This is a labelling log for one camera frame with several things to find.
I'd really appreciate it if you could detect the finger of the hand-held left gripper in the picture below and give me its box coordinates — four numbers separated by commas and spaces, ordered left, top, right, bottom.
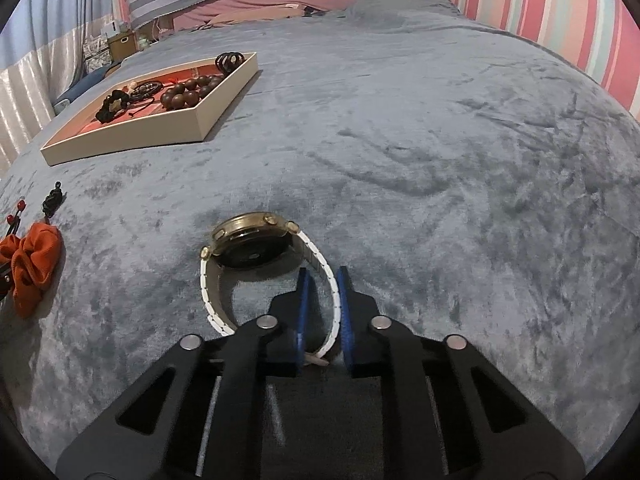
0, 261, 14, 309

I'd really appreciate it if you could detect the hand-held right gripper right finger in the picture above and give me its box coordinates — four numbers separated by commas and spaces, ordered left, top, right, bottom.
335, 265, 587, 480

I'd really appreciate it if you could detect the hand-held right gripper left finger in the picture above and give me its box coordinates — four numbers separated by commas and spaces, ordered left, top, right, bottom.
55, 266, 316, 480

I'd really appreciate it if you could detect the orange scrunchie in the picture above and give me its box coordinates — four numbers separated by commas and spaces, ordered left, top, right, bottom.
0, 223, 65, 319

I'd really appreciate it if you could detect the gold watch with white strap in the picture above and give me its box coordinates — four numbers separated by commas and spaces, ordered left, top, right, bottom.
199, 211, 342, 367

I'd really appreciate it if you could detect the black scrunchie with red bead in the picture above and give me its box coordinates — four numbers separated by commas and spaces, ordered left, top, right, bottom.
94, 88, 132, 126

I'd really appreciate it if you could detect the beige jewelry tray red lining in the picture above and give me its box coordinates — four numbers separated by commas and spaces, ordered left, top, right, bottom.
40, 51, 260, 167

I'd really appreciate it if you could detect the black braided bracelet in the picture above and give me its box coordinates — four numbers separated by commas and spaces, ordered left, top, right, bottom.
127, 79, 167, 107

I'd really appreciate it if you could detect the brown wooden bead bracelet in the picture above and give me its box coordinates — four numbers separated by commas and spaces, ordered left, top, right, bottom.
160, 73, 226, 110

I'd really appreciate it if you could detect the black hair clip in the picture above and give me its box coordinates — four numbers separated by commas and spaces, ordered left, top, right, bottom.
215, 50, 247, 79

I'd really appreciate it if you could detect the grey plush blanket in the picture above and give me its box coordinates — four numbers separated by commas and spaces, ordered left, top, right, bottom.
0, 0, 640, 480

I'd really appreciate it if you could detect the blue and white curtain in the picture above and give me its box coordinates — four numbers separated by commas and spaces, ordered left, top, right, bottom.
0, 0, 117, 173

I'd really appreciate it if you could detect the brown storage box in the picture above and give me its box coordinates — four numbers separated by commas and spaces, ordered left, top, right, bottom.
107, 29, 137, 61

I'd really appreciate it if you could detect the red bead string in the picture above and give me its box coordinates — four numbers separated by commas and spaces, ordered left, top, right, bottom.
4, 198, 29, 239

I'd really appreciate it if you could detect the black knotted cord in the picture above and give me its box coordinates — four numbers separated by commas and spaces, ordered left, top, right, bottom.
42, 180, 67, 219

